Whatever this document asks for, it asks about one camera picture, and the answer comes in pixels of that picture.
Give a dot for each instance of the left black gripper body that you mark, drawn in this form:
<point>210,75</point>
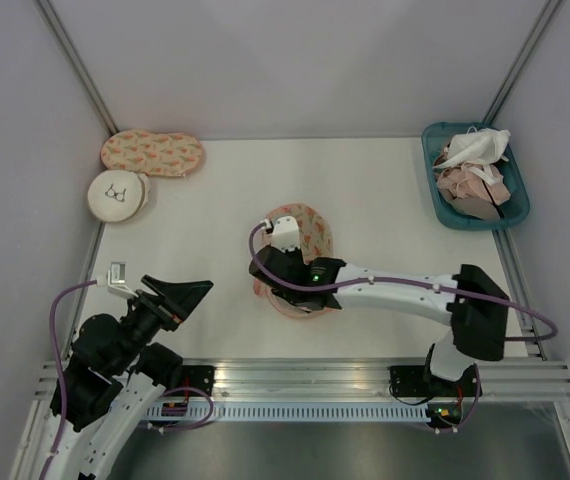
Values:
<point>150,315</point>

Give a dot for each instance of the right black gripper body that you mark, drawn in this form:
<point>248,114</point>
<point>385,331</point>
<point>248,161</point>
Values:
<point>291,255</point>

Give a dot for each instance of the floral mesh laundry bag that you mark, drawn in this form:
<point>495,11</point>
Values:
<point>316,241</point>

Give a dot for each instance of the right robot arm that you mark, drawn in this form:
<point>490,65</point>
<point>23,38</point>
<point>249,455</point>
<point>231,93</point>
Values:
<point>469,304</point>

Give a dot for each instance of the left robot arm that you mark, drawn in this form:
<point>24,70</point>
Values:
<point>115,373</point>

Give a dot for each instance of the round cream laundry bag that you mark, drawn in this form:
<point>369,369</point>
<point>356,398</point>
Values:
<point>116,196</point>

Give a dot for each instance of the pink bra in basket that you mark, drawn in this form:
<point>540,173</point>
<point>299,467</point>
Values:
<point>484,182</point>

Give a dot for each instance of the taupe bra in basket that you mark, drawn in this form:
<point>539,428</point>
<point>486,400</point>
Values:
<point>476,208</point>

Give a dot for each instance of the white bra in basket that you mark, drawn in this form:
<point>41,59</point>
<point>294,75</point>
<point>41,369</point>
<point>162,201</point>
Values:
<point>478,148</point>

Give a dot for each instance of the teal plastic basket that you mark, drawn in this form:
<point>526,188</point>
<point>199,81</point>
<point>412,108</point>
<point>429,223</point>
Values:
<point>434,139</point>

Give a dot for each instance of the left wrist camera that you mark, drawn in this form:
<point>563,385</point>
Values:
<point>114,281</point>

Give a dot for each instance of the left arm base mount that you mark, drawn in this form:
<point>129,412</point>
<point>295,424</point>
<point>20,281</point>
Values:
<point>201,377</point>

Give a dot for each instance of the white slotted cable duct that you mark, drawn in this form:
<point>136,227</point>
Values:
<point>289,412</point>

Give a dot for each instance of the aluminium front rail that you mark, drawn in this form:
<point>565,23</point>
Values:
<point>281,380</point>

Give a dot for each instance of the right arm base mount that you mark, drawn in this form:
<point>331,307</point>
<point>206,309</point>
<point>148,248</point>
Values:
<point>414,386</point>

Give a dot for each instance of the right aluminium frame post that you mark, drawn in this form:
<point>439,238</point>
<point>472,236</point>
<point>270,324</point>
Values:
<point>534,38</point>

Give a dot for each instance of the aluminium frame post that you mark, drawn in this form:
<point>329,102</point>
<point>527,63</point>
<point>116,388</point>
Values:
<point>534,38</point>
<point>63,39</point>

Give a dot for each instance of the left aluminium frame post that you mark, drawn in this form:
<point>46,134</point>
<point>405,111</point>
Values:
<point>63,39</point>

